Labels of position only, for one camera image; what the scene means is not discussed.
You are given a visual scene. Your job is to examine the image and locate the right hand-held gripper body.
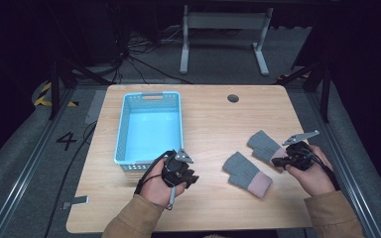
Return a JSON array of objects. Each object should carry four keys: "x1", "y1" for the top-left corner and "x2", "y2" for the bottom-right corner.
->
[{"x1": 282, "y1": 130, "x2": 320, "y2": 172}]

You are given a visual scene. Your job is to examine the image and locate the person's left hand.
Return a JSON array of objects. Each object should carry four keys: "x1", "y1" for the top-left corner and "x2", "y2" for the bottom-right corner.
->
[{"x1": 139, "y1": 158, "x2": 187, "y2": 209}]

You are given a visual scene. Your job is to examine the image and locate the person's right hand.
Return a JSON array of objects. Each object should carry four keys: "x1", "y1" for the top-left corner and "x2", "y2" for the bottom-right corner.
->
[{"x1": 284, "y1": 144, "x2": 337, "y2": 198}]

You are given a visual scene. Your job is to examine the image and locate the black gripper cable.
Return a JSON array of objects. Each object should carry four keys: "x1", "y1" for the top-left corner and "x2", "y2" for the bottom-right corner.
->
[
  {"x1": 133, "y1": 150, "x2": 177, "y2": 195},
  {"x1": 306, "y1": 148, "x2": 341, "y2": 192}
]

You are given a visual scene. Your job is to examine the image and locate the white metal table frame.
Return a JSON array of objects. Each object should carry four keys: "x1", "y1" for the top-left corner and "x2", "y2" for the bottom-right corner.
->
[{"x1": 179, "y1": 4, "x2": 275, "y2": 76}]

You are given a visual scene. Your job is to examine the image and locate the bundle of floor cables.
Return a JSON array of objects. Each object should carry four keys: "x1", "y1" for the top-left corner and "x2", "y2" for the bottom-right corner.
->
[{"x1": 112, "y1": 26, "x2": 188, "y2": 58}]

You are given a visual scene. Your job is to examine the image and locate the long black floor cable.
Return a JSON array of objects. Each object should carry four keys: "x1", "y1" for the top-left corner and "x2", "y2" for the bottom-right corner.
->
[{"x1": 125, "y1": 54, "x2": 193, "y2": 85}]

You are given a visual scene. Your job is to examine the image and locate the grey strap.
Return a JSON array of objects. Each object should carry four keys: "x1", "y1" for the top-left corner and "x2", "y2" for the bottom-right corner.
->
[{"x1": 165, "y1": 185, "x2": 178, "y2": 211}]

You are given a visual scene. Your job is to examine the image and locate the black metal stand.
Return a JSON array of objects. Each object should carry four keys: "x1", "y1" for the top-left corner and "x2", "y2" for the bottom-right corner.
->
[
  {"x1": 48, "y1": 56, "x2": 113, "y2": 121},
  {"x1": 277, "y1": 59, "x2": 332, "y2": 124}
]

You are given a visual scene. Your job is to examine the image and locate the grey metal floor rail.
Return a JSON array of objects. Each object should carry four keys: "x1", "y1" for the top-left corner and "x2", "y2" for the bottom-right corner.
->
[
  {"x1": 0, "y1": 88, "x2": 77, "y2": 238},
  {"x1": 306, "y1": 91, "x2": 381, "y2": 238}
]

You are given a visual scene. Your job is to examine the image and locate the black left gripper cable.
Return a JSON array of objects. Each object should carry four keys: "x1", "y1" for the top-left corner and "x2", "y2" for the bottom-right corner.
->
[{"x1": 133, "y1": 150, "x2": 177, "y2": 195}]

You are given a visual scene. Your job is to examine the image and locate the grey glove with pink cuff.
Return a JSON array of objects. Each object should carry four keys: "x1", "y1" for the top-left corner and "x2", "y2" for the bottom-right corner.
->
[
  {"x1": 246, "y1": 129, "x2": 291, "y2": 173},
  {"x1": 221, "y1": 151, "x2": 274, "y2": 198}
]

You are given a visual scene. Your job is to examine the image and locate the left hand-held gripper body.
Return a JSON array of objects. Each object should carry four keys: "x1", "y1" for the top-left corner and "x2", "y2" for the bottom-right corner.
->
[{"x1": 161, "y1": 148, "x2": 194, "y2": 188}]

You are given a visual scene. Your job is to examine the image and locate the light blue plastic basket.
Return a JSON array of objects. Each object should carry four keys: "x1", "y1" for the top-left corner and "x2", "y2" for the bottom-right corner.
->
[{"x1": 113, "y1": 91, "x2": 185, "y2": 172}]

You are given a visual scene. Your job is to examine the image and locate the thin black floor cable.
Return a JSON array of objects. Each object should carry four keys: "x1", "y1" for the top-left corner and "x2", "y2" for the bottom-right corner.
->
[{"x1": 43, "y1": 121, "x2": 98, "y2": 238}]

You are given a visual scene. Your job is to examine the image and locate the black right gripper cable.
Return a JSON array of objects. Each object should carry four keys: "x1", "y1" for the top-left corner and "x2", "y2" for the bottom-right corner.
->
[{"x1": 306, "y1": 148, "x2": 341, "y2": 192}]

